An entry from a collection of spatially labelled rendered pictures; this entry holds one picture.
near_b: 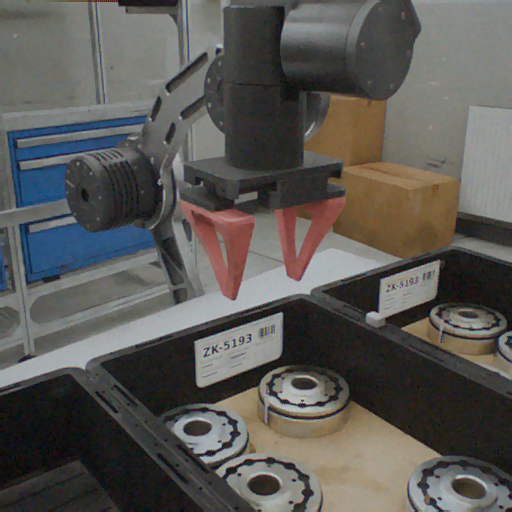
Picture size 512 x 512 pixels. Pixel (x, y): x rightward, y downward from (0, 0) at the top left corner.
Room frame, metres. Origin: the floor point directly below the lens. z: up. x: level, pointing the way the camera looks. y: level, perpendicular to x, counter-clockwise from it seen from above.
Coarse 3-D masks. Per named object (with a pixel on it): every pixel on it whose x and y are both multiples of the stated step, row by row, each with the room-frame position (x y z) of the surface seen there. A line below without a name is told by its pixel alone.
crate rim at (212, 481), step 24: (240, 312) 0.69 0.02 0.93; (264, 312) 0.70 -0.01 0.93; (336, 312) 0.69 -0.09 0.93; (168, 336) 0.63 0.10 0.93; (192, 336) 0.64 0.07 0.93; (384, 336) 0.63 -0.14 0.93; (96, 360) 0.58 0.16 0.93; (120, 360) 0.59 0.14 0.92; (432, 360) 0.58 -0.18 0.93; (480, 384) 0.54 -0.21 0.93; (144, 408) 0.49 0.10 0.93; (168, 432) 0.46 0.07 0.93; (192, 456) 0.43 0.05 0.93; (216, 480) 0.40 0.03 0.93; (240, 504) 0.37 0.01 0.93
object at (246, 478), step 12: (264, 468) 0.49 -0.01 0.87; (240, 480) 0.48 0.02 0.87; (252, 480) 0.48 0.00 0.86; (276, 480) 0.48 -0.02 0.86; (288, 480) 0.48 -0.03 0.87; (240, 492) 0.46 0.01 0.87; (288, 492) 0.46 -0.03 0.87; (252, 504) 0.45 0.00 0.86; (264, 504) 0.45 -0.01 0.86; (276, 504) 0.45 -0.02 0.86
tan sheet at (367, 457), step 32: (256, 416) 0.63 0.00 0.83; (352, 416) 0.63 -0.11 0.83; (256, 448) 0.57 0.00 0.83; (288, 448) 0.57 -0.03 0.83; (320, 448) 0.57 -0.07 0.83; (352, 448) 0.57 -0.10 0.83; (384, 448) 0.57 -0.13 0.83; (416, 448) 0.57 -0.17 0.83; (320, 480) 0.52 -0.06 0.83; (352, 480) 0.52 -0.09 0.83; (384, 480) 0.52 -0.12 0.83
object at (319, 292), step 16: (416, 256) 0.89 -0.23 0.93; (432, 256) 0.89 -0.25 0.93; (480, 256) 0.89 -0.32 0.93; (368, 272) 0.82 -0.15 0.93; (384, 272) 0.83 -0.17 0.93; (320, 288) 0.77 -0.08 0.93; (336, 288) 0.78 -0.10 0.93; (336, 304) 0.72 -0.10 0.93; (400, 336) 0.63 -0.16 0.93; (416, 336) 0.63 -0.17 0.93; (448, 352) 0.60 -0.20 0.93; (480, 368) 0.57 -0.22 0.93
